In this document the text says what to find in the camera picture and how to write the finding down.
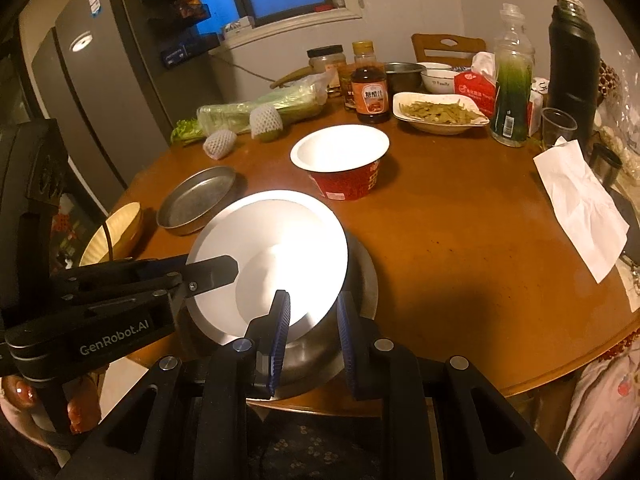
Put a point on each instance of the dark floral clothing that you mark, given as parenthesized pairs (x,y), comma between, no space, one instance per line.
(310,450)

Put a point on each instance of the glass jar with dark lid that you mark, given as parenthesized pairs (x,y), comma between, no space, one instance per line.
(326,62)

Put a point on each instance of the small steel cup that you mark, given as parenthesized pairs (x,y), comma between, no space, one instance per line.
(605,167)

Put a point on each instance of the person's left hand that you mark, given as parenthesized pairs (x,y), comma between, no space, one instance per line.
(85,405)

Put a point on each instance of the small white carton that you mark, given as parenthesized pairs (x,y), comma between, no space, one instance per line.
(539,105)

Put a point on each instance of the grey refrigerator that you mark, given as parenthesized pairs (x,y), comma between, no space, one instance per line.
(100,90)

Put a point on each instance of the leopard print pouch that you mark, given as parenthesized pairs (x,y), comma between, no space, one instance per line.
(608,80)

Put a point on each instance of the cream shell-shaped plate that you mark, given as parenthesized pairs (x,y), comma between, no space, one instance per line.
(117,230)

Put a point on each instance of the white ceramic bowl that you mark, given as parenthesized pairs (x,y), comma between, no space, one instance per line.
(439,82)

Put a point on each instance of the small chili sauce jar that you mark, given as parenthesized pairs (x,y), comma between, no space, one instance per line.
(346,92)

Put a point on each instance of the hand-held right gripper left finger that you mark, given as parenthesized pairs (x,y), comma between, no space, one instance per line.
(280,340)

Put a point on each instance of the white plate of green beans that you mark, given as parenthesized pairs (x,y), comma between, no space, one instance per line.
(440,112)

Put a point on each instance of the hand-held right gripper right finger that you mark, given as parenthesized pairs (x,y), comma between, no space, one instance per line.
(346,345)

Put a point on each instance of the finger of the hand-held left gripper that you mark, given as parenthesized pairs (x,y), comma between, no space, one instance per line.
(210,272)

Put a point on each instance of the pink cloth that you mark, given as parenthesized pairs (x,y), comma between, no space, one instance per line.
(605,420)

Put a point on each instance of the red tissue pack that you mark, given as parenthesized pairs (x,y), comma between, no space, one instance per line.
(475,87)

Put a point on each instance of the clear bottle of green liquid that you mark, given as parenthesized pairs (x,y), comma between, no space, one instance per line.
(511,95)

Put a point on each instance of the wooden chair with curved back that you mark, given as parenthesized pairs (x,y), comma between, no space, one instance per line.
(292,77)

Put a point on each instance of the red paper bowl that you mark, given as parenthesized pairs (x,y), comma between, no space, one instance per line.
(270,240)
(340,150)

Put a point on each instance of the dark fridge side rack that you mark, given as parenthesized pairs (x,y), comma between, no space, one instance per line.
(172,2)

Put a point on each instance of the blue box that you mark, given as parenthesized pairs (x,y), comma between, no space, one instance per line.
(190,51)

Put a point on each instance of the dark vinegar bottle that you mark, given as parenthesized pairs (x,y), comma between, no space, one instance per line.
(370,97)

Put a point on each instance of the clear plastic cup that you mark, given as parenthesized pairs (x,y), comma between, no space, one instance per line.
(557,130)

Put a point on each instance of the white paper napkin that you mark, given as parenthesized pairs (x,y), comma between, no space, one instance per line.
(580,205)

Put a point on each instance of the black thermos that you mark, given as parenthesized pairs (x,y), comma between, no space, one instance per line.
(574,65)

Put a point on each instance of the wooden chair with cutout back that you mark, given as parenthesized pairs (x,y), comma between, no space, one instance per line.
(445,49)

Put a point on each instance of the fruit in foam net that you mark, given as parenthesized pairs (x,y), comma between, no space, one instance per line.
(265,121)
(220,144)

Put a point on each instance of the shallow steel pan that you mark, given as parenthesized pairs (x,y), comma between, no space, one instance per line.
(195,200)

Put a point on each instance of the clear plastic bag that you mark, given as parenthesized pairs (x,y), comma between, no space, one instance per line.
(622,110)

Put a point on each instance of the large steel bowl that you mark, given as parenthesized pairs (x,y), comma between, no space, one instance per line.
(311,356)

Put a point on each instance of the black flat device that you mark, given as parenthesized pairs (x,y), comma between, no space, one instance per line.
(629,220)

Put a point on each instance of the celery in plastic bag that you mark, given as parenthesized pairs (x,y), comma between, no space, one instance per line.
(260,105)

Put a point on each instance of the steel pot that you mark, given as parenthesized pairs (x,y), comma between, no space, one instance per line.
(402,77)

